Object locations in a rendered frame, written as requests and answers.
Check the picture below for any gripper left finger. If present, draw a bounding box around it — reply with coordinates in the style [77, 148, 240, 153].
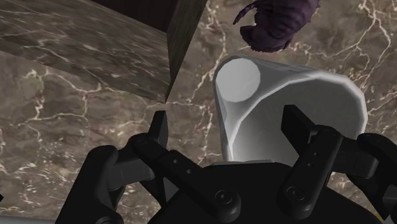
[55, 109, 242, 224]

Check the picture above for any white cup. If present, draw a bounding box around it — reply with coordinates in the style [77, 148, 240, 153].
[212, 55, 368, 166]

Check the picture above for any purple animal figure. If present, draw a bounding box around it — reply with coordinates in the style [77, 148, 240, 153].
[232, 0, 322, 53]

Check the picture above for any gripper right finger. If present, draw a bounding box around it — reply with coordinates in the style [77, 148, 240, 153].
[277, 104, 397, 224]

